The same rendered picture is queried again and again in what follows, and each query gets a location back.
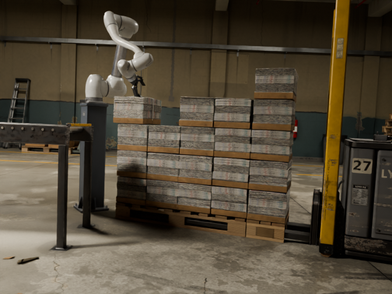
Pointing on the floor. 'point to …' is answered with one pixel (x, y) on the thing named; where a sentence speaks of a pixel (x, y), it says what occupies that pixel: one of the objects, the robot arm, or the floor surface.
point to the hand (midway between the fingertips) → (141, 91)
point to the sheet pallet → (49, 147)
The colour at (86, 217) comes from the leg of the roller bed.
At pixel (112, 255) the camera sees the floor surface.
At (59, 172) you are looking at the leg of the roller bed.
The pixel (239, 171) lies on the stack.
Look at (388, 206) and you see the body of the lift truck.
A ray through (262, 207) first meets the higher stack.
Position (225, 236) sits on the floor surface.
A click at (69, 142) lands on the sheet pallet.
